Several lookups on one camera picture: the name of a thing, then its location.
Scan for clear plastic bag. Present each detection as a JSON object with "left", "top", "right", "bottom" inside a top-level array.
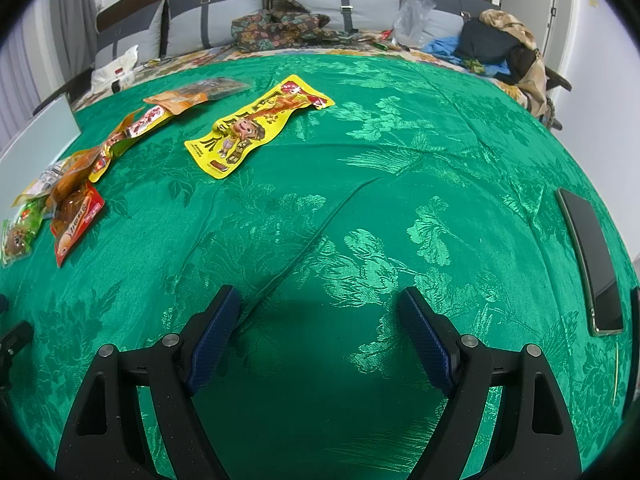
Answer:
[{"left": 392, "top": 0, "right": 437, "bottom": 48}]

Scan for floral bed sheet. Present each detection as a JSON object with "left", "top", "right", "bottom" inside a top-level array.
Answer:
[{"left": 70, "top": 42, "right": 546, "bottom": 111}]

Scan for black bag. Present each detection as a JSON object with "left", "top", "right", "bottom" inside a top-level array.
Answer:
[{"left": 457, "top": 19, "right": 536, "bottom": 68}]

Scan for yellow cartoon snack packet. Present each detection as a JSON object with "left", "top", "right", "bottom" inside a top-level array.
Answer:
[{"left": 184, "top": 75, "right": 335, "bottom": 181}]

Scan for brown orange snack packet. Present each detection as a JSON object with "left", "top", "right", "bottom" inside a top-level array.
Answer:
[{"left": 47, "top": 147, "right": 108, "bottom": 216}]

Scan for green snack packet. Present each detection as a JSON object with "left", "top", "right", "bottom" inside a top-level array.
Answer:
[{"left": 0, "top": 197, "right": 48, "bottom": 267}]

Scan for yellow bordered peanut packet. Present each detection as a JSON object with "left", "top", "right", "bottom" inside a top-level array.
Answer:
[{"left": 12, "top": 157, "right": 71, "bottom": 207}]

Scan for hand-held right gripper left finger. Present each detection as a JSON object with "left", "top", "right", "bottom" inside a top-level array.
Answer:
[{"left": 54, "top": 285, "right": 243, "bottom": 480}]

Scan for white plastic bag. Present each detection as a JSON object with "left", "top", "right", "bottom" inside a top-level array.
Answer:
[{"left": 90, "top": 45, "right": 140, "bottom": 95}]

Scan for dark floral cloth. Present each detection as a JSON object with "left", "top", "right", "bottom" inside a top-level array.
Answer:
[{"left": 231, "top": 0, "right": 361, "bottom": 53}]

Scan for blue cloth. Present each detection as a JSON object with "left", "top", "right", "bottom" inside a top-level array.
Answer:
[{"left": 422, "top": 36, "right": 511, "bottom": 78}]

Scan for beige garment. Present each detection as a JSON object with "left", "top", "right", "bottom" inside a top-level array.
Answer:
[{"left": 480, "top": 9, "right": 551, "bottom": 116}]

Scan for grey curtain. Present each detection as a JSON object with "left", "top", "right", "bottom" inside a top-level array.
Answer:
[{"left": 0, "top": 0, "right": 98, "bottom": 151}]

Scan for green floral bedspread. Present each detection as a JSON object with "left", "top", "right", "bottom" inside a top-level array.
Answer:
[{"left": 0, "top": 50, "right": 640, "bottom": 480}]

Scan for red label snack packet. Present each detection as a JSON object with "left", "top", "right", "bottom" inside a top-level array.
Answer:
[{"left": 50, "top": 182, "right": 107, "bottom": 268}]

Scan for black smartphone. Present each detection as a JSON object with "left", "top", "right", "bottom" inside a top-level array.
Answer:
[{"left": 556, "top": 187, "right": 626, "bottom": 337}]

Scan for long orange yellow snack packet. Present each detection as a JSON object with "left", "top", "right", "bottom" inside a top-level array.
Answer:
[{"left": 89, "top": 105, "right": 177, "bottom": 183}]

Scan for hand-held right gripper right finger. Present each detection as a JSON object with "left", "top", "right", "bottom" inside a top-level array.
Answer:
[{"left": 398, "top": 286, "right": 583, "bottom": 480}]

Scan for translucent brown snack packet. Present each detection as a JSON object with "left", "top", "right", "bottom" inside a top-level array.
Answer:
[{"left": 186, "top": 76, "right": 251, "bottom": 103}]

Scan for small red green packet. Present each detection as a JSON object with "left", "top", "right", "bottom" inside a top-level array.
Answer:
[{"left": 372, "top": 30, "right": 411, "bottom": 52}]

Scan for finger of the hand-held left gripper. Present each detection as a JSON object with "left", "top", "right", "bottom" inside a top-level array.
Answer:
[{"left": 0, "top": 321, "right": 34, "bottom": 376}]

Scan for white storage box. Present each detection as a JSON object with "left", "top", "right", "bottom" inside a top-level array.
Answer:
[{"left": 0, "top": 94, "right": 83, "bottom": 211}]

